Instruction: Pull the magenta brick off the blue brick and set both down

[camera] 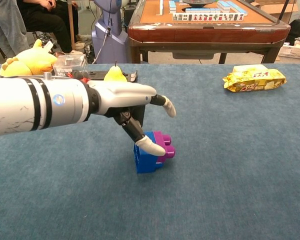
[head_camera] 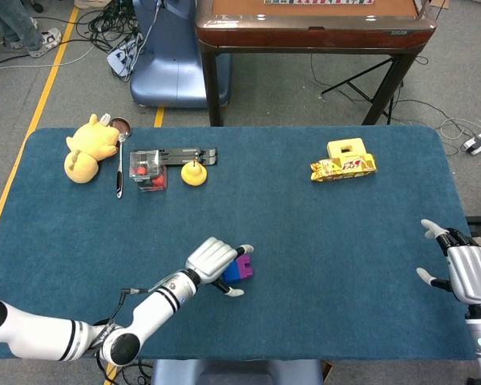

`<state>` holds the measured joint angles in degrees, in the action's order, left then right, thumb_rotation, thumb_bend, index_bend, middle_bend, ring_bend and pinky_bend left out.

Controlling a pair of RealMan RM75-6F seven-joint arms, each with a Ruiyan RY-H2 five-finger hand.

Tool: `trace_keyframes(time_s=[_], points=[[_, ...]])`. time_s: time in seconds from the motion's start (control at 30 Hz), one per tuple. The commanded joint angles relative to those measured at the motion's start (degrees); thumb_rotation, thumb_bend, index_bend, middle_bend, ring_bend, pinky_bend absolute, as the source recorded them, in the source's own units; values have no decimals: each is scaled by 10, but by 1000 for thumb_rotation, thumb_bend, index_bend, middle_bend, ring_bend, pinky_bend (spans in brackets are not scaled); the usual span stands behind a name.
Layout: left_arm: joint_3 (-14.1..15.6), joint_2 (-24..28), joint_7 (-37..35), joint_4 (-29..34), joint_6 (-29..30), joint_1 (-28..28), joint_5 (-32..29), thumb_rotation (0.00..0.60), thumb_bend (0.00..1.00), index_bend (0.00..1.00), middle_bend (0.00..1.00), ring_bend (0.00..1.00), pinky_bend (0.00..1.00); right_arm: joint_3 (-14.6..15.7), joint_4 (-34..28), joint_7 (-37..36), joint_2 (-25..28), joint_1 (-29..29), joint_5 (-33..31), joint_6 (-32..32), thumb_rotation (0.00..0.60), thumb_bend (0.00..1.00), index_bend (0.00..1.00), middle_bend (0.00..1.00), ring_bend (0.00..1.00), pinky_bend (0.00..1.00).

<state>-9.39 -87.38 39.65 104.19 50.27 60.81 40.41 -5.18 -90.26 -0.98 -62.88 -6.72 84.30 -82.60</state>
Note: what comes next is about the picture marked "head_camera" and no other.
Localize white power strip with cables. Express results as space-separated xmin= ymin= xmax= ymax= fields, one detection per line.
xmin=106 ymin=34 xmax=145 ymax=77

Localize yellow snack packet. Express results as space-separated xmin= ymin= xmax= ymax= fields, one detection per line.
xmin=309 ymin=153 xmax=378 ymax=182

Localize black floor cable bundle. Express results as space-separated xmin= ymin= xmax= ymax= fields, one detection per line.
xmin=75 ymin=7 xmax=145 ymax=53

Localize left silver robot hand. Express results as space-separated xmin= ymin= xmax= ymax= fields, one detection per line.
xmin=184 ymin=236 xmax=256 ymax=298

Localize purple building block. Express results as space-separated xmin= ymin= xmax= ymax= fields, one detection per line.
xmin=238 ymin=253 xmax=255 ymax=280

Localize yellow plush toy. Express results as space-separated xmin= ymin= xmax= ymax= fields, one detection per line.
xmin=63 ymin=113 xmax=120 ymax=184

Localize white faced mahjong tile row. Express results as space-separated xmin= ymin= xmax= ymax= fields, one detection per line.
xmin=263 ymin=0 xmax=375 ymax=6

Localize blue felt table cover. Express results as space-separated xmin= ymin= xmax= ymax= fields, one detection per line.
xmin=0 ymin=126 xmax=481 ymax=361

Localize blue purple robot base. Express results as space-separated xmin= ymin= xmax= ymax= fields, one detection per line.
xmin=129 ymin=0 xmax=232 ymax=108

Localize yellow toy pear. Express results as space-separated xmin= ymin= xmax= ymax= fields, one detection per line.
xmin=180 ymin=159 xmax=208 ymax=188

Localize brown mahjong table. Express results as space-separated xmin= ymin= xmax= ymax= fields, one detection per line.
xmin=195 ymin=0 xmax=438 ymax=128

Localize blue building block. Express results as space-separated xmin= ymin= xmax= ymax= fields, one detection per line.
xmin=220 ymin=258 xmax=245 ymax=285

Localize person's legs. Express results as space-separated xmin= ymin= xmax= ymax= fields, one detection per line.
xmin=0 ymin=0 xmax=63 ymax=59

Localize clear plastic box, red contents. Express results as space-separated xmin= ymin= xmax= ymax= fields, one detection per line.
xmin=128 ymin=149 xmax=168 ymax=193

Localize pale yellow block with hole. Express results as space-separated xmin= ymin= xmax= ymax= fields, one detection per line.
xmin=326 ymin=137 xmax=369 ymax=160

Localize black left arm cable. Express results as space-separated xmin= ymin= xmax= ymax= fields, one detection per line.
xmin=91 ymin=286 xmax=152 ymax=362

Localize white power strip with plugs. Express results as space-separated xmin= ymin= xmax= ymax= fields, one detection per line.
xmin=459 ymin=128 xmax=481 ymax=156

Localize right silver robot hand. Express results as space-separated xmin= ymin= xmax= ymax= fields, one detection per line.
xmin=415 ymin=218 xmax=481 ymax=306

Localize blue grey robot torso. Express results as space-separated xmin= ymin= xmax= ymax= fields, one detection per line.
xmin=150 ymin=359 xmax=325 ymax=385

